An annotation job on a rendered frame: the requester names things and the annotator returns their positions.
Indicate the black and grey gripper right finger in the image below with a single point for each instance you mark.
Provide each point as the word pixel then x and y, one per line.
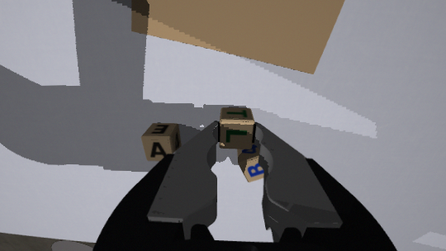
pixel 300 193

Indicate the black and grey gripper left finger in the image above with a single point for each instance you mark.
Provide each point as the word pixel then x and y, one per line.
pixel 177 193

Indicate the tan flat mat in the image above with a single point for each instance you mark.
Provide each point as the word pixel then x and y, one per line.
pixel 288 33

